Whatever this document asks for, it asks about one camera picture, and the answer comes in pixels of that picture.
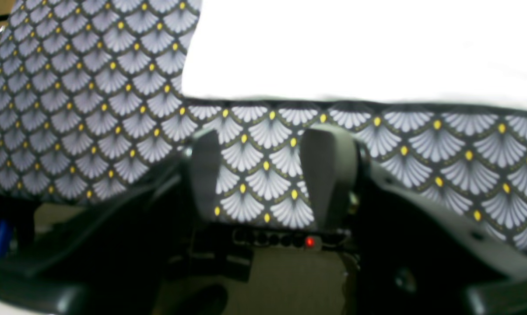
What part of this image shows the white T-shirt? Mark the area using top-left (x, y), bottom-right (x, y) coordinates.
top-left (182, 0), bottom-right (527, 110)

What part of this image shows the fan-patterned grey table cloth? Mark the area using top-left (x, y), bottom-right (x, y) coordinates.
top-left (0, 0), bottom-right (527, 251)

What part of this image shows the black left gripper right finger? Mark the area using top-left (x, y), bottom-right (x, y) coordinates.
top-left (299, 124), bottom-right (358, 231)

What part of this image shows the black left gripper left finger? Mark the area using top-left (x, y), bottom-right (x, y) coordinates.
top-left (189, 129), bottom-right (221, 222)

